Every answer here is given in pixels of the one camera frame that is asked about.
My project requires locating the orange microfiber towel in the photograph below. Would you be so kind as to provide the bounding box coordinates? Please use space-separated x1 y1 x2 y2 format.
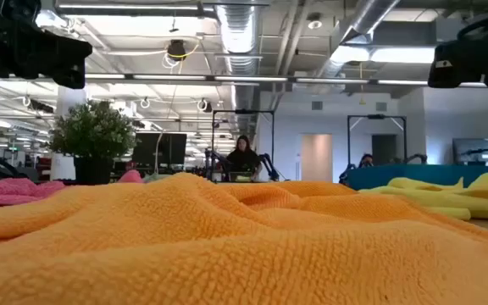
0 172 488 305

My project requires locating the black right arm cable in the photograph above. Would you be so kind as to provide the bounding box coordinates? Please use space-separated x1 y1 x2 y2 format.
457 15 488 42

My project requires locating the black computer monitor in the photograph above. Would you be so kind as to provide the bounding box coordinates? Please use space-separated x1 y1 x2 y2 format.
159 132 188 167
132 132 161 167

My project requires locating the black plant pot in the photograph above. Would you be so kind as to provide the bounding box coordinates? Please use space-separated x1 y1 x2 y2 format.
73 156 115 186

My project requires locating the ceiling light strip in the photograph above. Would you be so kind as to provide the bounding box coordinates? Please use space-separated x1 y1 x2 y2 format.
54 1 203 12

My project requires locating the overhead light bar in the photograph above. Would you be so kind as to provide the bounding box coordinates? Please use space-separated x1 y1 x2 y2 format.
83 73 488 88

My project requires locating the yellow microfiber towel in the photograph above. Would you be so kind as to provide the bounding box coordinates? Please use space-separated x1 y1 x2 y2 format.
359 171 488 223

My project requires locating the grey screen monitor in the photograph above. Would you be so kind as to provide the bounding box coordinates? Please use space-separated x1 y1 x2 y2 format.
452 137 488 166

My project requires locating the person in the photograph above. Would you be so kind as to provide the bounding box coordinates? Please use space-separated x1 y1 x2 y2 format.
225 134 263 182
357 152 375 169

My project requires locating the silver smooth ventilation duct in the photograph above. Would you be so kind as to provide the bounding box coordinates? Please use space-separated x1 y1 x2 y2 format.
314 0 402 80

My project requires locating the artificial green plant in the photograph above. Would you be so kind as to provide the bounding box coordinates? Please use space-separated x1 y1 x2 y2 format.
47 99 138 161

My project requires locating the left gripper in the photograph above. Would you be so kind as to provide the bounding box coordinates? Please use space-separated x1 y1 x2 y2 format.
0 16 93 90

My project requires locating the black ceiling device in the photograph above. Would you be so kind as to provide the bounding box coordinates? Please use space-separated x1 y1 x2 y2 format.
166 38 188 62

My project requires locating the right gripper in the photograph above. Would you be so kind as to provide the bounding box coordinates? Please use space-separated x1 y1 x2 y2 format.
428 25 488 89

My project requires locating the ceiling light panel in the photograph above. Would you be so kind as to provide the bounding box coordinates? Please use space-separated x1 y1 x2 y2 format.
330 45 436 65

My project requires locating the dark door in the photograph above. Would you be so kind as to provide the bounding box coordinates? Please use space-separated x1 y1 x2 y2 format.
371 134 398 167

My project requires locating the black station frame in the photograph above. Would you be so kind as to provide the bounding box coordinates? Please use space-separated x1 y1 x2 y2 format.
347 114 408 167
211 108 276 182

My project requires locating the silver spiral ventilation duct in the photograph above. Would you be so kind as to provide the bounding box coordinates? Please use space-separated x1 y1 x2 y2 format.
213 0 260 136

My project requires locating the pink microfiber towel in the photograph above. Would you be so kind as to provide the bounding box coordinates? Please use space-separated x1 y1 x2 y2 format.
0 169 145 210

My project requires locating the light door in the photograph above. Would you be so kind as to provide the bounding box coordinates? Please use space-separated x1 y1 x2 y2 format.
301 133 334 184

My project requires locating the white column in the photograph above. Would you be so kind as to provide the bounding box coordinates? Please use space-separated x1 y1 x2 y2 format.
50 86 89 181

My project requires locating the green microfiber towel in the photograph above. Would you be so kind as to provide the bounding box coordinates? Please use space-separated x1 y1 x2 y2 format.
142 172 177 184

